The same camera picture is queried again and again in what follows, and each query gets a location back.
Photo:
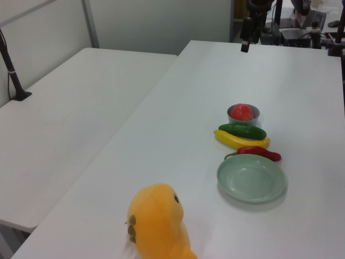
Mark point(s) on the grey equipment box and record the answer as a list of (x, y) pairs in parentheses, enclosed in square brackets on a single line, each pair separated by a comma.
[(292, 33)]

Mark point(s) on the black keyboard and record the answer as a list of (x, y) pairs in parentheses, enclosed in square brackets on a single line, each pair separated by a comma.
[(318, 16)]

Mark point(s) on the pale green plate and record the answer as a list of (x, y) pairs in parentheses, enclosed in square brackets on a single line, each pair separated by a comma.
[(250, 180)]

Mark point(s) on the red apple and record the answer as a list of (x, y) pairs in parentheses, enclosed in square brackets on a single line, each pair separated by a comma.
[(241, 112)]

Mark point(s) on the black vertical post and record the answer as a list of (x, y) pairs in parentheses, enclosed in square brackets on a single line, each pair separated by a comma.
[(278, 12)]

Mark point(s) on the dark computer mouse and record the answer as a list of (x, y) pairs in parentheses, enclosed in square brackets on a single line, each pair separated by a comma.
[(333, 23)]

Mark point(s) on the grey partition post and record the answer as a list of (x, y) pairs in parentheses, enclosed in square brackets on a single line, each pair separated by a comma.
[(90, 24)]

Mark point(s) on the orange plush toy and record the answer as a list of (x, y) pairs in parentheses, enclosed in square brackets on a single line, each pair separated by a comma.
[(156, 215)]

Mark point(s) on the green cucumber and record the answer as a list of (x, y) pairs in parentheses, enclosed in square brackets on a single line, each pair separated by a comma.
[(242, 130)]

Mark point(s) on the yellow banana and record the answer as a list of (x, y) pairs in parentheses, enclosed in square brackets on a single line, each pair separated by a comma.
[(231, 139)]

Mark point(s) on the white side table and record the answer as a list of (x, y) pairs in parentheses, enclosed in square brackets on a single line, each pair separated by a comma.
[(81, 108)]

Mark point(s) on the red chili pepper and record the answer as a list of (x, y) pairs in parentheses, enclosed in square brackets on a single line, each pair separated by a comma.
[(258, 152)]

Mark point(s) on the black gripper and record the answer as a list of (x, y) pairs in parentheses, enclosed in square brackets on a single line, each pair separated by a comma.
[(259, 6)]

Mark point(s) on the grey round bowl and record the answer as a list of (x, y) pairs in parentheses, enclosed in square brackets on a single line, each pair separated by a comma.
[(255, 120)]

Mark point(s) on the black pole with base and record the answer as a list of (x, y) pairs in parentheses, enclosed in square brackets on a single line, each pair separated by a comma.
[(13, 78)]

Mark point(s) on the black camera stand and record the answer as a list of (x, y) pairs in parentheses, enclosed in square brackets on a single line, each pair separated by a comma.
[(335, 50)]

